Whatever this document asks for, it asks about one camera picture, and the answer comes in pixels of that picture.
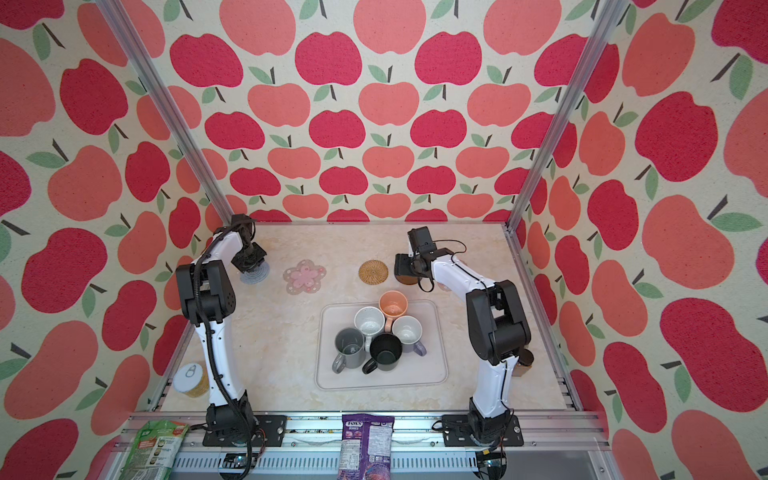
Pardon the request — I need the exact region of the round grey felt coaster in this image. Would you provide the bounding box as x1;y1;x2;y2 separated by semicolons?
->
240;262;270;285

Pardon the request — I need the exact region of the round brown wooden coaster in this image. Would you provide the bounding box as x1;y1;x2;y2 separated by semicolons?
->
395;274;419;285

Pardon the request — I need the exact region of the round woven rattan coaster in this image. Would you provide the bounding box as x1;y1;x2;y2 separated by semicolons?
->
358;260;389;285

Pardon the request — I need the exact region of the pink flower silicone coaster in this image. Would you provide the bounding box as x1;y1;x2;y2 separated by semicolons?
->
283;259;327;295

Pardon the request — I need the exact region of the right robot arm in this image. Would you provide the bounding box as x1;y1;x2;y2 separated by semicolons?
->
394;227;531;445

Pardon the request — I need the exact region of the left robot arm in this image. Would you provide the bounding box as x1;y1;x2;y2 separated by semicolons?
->
175;214;266;438

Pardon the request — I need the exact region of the peach orange mug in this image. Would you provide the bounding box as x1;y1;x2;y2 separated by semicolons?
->
379;290;408;333

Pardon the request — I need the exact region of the black mug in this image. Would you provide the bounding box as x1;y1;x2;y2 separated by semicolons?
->
362;333;403;375

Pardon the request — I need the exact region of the grey mug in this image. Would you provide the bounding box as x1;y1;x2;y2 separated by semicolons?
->
332;328;367;374

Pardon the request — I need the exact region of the translucent white tray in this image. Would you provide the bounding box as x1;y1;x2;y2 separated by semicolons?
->
315;300;448;390

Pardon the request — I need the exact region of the yellow tin can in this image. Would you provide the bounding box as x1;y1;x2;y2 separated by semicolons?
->
172;362;210;398

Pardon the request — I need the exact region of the brown spice jar front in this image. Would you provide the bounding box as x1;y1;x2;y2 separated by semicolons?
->
512;349;535;377

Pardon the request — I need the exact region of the purple snack bag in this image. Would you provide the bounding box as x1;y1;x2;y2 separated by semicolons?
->
337;413;395;480

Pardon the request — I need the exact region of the green snack bag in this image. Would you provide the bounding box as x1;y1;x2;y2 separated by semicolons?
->
119;420;190;480

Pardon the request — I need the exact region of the white lilac handled mug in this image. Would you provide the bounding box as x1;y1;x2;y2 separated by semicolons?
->
392;316;427;357

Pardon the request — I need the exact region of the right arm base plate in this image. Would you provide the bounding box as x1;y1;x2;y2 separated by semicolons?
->
433;413;524;448

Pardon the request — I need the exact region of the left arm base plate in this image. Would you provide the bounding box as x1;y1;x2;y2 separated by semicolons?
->
202;413;288;449

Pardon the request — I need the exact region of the aluminium front rail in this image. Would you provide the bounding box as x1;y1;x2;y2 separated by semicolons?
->
97;411;622;479

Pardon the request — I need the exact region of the aluminium corner frame post left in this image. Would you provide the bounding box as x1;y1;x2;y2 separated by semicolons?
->
96;0;234;225

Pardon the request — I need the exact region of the aluminium corner frame post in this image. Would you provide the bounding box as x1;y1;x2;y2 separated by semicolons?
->
96;0;234;225
504;0;630;236

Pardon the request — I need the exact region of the aluminium corner frame post right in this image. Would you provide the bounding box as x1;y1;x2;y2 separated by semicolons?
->
504;0;630;236

